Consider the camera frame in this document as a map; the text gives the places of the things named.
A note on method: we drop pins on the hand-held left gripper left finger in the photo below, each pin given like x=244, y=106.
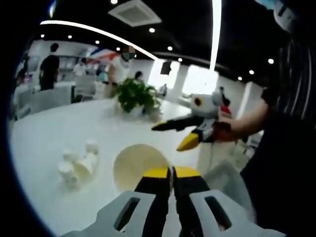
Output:
x=153, y=205

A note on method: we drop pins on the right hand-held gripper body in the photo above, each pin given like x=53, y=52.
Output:
x=207, y=106

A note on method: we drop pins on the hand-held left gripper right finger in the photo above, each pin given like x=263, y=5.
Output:
x=187, y=205

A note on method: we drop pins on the white paper cup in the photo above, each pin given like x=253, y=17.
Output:
x=133, y=165

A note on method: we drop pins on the cluster of paper cups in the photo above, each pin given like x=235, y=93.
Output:
x=82, y=170

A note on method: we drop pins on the grey office chair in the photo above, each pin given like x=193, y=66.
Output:
x=227, y=177

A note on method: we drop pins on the green potted plant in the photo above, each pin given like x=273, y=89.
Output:
x=134, y=95

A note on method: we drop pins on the white ceiling light strip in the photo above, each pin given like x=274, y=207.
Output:
x=98, y=30
x=215, y=34

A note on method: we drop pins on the round ceiling spotlights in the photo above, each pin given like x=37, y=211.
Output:
x=151, y=30

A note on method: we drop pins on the operator in dark clothes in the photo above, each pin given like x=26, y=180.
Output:
x=284, y=172

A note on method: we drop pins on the red blue banner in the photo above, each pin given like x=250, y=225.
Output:
x=106, y=53

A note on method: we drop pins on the ceiling air vent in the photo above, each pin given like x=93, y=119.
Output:
x=135, y=13

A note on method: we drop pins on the white chest device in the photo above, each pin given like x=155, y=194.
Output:
x=285, y=14

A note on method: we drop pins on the white table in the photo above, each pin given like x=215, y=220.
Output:
x=49, y=128

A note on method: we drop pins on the grey desk partition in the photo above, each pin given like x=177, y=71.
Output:
x=49, y=98

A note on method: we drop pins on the black wall monitor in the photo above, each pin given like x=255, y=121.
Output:
x=166, y=67

